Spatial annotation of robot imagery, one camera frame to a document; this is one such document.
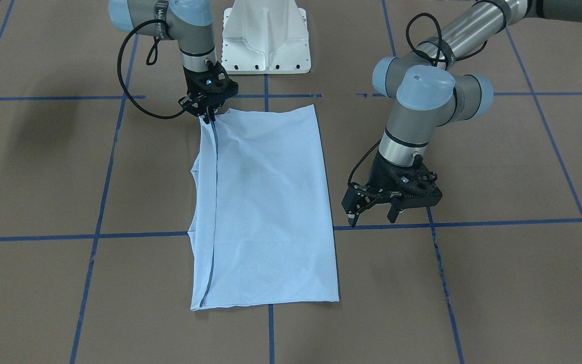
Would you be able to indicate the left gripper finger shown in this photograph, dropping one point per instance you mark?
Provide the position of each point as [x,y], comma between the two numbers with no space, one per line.
[357,199]
[393,213]

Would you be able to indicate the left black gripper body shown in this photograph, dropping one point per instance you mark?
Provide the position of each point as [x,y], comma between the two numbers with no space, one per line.
[380,175]

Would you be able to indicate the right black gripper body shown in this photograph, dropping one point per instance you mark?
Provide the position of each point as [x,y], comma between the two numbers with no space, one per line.
[190,82]

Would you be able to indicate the light blue t-shirt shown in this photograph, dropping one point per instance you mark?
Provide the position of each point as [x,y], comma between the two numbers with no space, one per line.
[262,230]

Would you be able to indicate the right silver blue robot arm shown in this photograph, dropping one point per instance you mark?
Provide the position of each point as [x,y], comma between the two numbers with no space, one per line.
[190,24]

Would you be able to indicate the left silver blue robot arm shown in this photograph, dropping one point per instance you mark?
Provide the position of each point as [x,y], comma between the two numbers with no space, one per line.
[428,96]

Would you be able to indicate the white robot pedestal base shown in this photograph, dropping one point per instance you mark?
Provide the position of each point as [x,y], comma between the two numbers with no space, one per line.
[265,37]

